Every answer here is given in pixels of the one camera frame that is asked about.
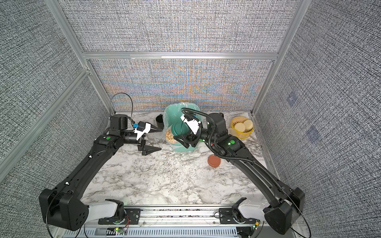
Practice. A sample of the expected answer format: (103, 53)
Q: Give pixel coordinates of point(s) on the black mug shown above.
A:
(160, 122)

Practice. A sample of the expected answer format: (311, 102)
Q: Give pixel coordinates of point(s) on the yellow-rimmed bamboo steamer basket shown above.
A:
(239, 135)

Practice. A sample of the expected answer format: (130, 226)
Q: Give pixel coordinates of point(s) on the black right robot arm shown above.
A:
(285, 204)

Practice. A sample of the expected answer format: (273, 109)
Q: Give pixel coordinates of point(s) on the clear plastic bin liner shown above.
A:
(172, 116)

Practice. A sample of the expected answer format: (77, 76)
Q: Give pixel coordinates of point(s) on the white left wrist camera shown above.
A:
(141, 129)

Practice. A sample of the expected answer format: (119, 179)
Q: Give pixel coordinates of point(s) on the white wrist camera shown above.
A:
(141, 129)
(192, 122)

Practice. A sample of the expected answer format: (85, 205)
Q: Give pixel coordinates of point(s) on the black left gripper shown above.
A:
(146, 150)

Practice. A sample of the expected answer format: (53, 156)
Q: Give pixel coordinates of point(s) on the cream steamed bun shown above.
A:
(249, 125)
(239, 127)

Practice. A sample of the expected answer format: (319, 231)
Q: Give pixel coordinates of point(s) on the green-lidded peanut jar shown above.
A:
(171, 132)

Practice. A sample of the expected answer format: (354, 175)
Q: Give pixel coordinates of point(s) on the front cream steamed bun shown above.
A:
(239, 127)

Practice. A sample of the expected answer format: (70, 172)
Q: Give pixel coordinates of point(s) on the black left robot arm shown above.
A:
(62, 206)

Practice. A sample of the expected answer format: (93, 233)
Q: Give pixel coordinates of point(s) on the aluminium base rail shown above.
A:
(178, 221)

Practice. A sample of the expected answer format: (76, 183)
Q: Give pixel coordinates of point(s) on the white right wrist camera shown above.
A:
(192, 122)

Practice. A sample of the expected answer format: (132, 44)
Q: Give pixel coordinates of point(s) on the rear cream steamed bun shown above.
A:
(249, 125)

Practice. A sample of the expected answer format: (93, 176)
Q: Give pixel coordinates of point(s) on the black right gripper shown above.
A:
(188, 138)

